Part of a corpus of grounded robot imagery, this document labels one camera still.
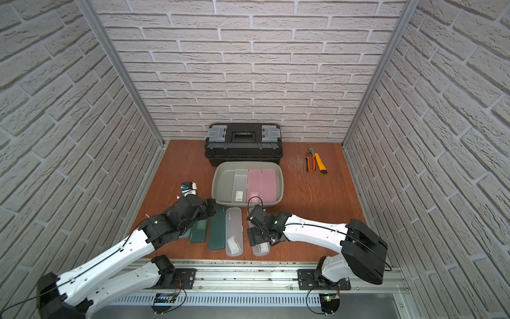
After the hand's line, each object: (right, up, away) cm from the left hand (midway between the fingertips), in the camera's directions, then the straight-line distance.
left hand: (210, 200), depth 78 cm
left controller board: (-16, -37, -6) cm, 40 cm away
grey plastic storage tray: (0, +7, +26) cm, 27 cm away
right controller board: (+46, -36, -7) cm, 59 cm away
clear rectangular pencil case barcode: (+10, 0, +17) cm, 20 cm away
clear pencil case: (+8, -16, +8) cm, 19 cm away
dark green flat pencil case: (+2, -15, +7) cm, 16 cm away
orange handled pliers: (+47, +17, +33) cm, 60 cm away
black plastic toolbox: (+12, +26, +20) cm, 34 cm away
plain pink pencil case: (+25, +2, +21) cm, 33 cm away
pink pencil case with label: (+17, -1, +17) cm, 24 cm away
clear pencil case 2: (+21, -21, +2) cm, 30 cm away
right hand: (+20, -16, +4) cm, 26 cm away
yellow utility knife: (+54, +14, +31) cm, 64 cm away
